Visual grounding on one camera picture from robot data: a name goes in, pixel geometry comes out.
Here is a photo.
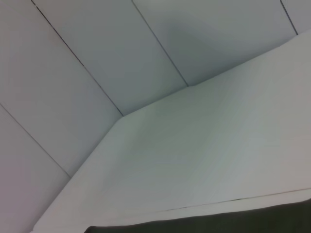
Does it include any dark green printed t-shirt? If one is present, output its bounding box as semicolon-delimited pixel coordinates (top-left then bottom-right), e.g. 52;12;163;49
84;198;311;233

